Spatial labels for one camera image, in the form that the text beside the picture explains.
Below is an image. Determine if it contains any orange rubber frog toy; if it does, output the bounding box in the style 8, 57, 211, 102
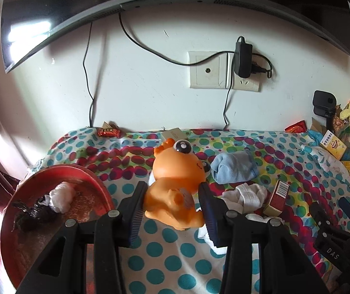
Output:
144, 138, 208, 230

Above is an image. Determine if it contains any thin black television cable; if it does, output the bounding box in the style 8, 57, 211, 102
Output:
82, 21, 95, 128

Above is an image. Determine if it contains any small white plastic bag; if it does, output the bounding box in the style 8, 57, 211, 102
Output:
49, 182, 77, 213

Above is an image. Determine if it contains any black camera device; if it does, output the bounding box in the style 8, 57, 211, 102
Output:
312, 90, 338, 129

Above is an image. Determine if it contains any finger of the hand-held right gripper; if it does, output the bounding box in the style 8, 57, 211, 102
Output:
338, 196, 350, 233
309, 202, 350, 262

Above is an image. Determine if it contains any red snack packet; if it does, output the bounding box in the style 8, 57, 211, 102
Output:
284, 122, 308, 134

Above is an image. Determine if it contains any yellow white carton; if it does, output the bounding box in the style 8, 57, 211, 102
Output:
319, 130, 347, 160

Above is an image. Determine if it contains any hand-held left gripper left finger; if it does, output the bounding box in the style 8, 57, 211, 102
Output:
16, 181, 149, 294

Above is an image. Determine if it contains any black television power cable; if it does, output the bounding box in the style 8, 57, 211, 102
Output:
118, 12, 238, 66

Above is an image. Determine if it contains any red candy packet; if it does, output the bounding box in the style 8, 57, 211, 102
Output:
97, 122, 123, 137

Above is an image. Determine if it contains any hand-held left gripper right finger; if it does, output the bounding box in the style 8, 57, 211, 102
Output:
198, 182, 331, 294

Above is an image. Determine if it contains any blue sock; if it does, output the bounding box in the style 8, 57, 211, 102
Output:
210, 151, 259, 185

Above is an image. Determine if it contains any polka-dot cloth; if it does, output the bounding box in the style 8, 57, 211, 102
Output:
25, 125, 350, 294

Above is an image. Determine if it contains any black wall television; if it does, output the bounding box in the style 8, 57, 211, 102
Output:
0, 0, 350, 74

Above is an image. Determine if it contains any white sock ball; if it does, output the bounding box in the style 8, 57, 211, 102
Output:
197, 214, 282, 256

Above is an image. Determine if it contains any black adapter cable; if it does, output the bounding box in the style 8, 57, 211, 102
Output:
222, 53, 274, 130

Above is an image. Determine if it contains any white wall power socket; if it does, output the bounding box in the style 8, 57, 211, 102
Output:
226, 52, 260, 92

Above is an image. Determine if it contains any white wall antenna plate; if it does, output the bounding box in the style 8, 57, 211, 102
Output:
188, 51, 229, 89

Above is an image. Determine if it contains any small beige box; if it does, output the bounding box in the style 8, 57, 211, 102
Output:
163, 128, 184, 141

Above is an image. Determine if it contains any black plastic bag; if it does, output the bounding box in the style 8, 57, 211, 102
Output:
11, 194, 58, 232

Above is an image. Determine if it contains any black power adapter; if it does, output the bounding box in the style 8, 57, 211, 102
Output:
234, 36, 253, 78

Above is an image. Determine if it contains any red and white small box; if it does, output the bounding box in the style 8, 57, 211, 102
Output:
263, 180, 289, 216

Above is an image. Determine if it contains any round red tray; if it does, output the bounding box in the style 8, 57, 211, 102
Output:
0, 164, 116, 288

